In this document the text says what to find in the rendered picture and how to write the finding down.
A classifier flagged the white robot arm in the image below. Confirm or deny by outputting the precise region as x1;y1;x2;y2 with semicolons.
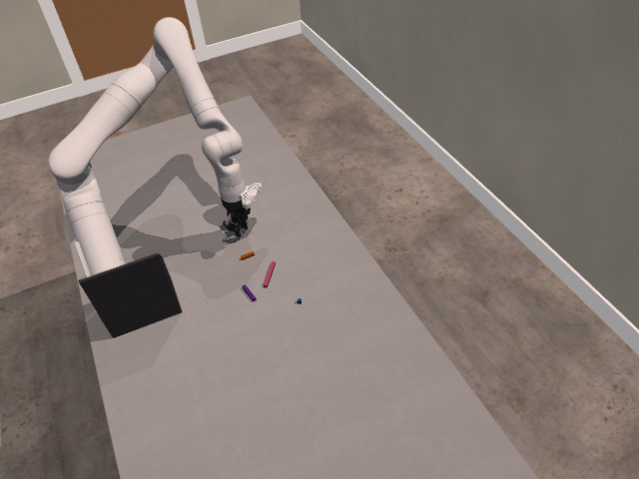
48;17;263;277

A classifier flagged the purple rod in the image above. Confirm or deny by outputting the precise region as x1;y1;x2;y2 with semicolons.
243;285;257;301

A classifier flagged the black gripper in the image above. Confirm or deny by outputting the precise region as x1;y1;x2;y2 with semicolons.
221;199;251;238

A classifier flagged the pink rod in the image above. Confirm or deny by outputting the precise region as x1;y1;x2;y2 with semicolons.
264;261;276;287

